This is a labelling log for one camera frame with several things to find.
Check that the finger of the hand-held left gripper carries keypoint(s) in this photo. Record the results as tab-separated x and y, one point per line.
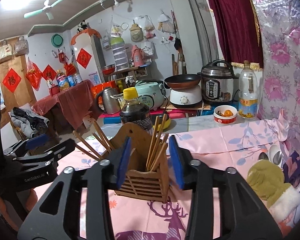
37	141
37	175

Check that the yellow oil jug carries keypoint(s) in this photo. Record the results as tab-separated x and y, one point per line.
62	82

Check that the grey sheer curtain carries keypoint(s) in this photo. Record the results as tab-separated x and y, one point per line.
200	30

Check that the small wooden table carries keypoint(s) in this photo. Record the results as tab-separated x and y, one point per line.
137	70

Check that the white electric hotplate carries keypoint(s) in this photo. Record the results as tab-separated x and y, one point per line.
187	97

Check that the silver electric pressure cooker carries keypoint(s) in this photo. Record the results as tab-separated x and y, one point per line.
217	87

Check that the light green rice cooker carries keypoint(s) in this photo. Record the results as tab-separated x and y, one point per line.
150	97

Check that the white tote bag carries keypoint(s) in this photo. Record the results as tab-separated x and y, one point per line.
147	48

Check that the beige hanging pocket organizer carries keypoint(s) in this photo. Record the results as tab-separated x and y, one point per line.
136	33

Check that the wooden chair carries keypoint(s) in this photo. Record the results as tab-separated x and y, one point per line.
16	130

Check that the black hanging pouch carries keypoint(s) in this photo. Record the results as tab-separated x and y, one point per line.
177	44

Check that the wooden chopstick holder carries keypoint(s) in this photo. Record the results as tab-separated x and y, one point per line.
140	187

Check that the dark soy sauce bottle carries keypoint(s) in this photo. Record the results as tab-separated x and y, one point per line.
135	115

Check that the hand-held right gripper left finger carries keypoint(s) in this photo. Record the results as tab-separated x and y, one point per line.
123	162

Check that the green ceiling fan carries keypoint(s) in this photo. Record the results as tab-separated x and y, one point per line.
48	6

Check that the wooden board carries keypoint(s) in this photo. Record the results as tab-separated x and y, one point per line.
205	107

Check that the cardboard box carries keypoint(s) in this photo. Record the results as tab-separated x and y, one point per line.
88	122

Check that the green round plate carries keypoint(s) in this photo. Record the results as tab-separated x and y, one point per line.
57	40

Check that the white refrigerator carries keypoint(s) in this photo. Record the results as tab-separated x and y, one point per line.
95	55

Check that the plastic bag with brown contents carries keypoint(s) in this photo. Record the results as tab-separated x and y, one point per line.
166	23

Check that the green and white plush toy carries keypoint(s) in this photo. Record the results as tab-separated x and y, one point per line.
265	180

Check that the green lid stacked food carrier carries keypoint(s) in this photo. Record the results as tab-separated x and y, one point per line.
119	53

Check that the orange cloth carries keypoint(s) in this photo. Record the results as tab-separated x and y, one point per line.
90	32

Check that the clear cooking oil bottle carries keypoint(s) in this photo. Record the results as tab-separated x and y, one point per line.
247	105

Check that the floral pink wall sheet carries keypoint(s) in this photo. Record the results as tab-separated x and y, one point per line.
285	67

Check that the dark red curtain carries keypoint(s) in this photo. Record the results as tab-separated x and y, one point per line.
235	17

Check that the pink thermos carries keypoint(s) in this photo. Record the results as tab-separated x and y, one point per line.
137	56

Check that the plastic bag with pink contents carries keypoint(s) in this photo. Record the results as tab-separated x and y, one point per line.
149	28

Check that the table with red cloth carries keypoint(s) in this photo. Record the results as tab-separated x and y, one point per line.
70	102

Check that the red basin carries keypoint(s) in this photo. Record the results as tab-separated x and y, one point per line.
108	69

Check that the red diamond paper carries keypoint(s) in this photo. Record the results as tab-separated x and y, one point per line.
49	72
12	80
83	58

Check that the bundle of wooden chopsticks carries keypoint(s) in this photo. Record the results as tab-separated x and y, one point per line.
155	145

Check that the pink deer print bedsheet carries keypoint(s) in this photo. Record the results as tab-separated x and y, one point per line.
215	142

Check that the orange red gift box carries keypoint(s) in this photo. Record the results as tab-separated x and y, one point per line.
100	90

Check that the woven handbag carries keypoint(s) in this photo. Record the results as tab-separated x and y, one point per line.
21	46
4	52

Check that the stainless steel electric kettle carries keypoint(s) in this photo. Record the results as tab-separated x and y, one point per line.
108	102

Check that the red white bowl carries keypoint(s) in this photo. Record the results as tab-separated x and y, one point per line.
225	120

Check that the dark frying pan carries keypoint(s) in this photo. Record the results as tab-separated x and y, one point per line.
182	80

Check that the red plastic bag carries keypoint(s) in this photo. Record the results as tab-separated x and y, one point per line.
33	76

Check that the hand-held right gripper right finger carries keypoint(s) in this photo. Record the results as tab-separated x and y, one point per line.
177	162

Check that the pile of grey clothes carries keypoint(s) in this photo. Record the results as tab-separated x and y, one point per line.
27	120

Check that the plastic bag with yellow contents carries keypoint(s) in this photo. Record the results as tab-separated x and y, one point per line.
116	28

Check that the panda plush toy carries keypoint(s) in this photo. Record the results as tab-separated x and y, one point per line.
82	27

